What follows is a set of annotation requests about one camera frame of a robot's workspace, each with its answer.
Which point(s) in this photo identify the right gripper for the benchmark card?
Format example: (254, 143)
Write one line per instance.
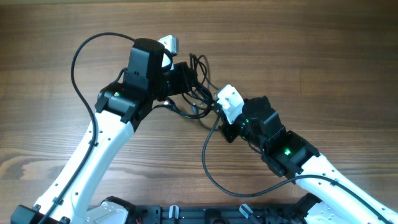
(229, 134)

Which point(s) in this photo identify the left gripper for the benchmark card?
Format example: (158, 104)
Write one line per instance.
(185, 81)

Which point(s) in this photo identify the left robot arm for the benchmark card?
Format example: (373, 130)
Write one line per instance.
(151, 75)

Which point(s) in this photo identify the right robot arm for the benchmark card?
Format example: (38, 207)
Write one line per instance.
(289, 155)

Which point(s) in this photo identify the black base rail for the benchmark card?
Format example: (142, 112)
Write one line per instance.
(267, 214)

